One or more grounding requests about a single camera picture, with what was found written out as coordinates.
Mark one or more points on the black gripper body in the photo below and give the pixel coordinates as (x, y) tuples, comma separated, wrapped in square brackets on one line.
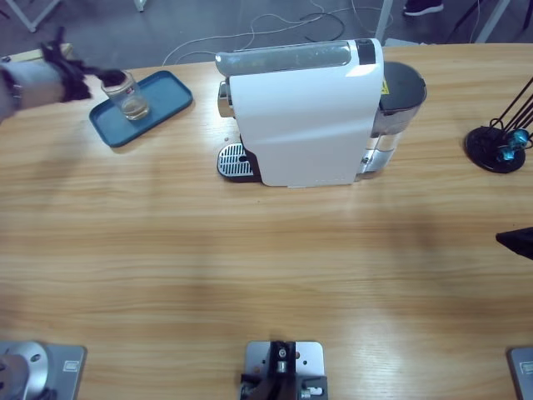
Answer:
[(75, 83)]

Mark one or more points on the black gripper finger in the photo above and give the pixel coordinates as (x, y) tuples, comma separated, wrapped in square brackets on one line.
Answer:
[(112, 77), (518, 243)]

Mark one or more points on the clear drinking glass red logo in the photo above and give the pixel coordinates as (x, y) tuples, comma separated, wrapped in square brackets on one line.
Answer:
[(133, 106)]

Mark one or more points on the grey coffee machine lever lid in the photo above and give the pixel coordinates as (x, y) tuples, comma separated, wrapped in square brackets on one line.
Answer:
[(283, 60)]

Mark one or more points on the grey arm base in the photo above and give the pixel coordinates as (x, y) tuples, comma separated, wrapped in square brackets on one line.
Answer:
[(68, 366), (522, 371)]

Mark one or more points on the white capsule coffee machine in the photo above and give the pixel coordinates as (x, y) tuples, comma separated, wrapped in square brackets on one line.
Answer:
[(304, 125)]

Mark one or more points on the wooden crate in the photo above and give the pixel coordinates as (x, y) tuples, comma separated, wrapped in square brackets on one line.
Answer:
[(29, 54)]

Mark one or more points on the blue rectangular plastic tray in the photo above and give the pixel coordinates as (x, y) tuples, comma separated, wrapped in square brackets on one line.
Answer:
[(166, 96)]

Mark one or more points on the black capsule holder with rods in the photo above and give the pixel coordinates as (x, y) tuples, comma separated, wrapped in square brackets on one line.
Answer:
[(479, 143)]

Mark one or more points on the silver slotted drip tray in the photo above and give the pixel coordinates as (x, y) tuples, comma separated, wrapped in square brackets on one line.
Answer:
[(231, 162)]

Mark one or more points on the white slanted leg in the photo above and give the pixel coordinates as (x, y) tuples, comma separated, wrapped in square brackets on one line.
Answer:
[(491, 23)]

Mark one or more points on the black object at right edge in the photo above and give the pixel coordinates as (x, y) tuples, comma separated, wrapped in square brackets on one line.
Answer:
[(310, 354)]

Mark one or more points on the black sneaker white sole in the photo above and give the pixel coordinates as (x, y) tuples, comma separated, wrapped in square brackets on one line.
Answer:
[(422, 7)]

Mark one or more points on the white metal frame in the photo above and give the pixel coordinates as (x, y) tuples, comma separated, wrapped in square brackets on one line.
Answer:
[(29, 23)]

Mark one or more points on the small white frame foot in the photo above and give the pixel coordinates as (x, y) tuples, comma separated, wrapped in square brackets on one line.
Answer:
[(140, 5)]

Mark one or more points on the white upright post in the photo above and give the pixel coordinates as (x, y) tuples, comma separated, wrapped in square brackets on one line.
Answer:
[(384, 18)]

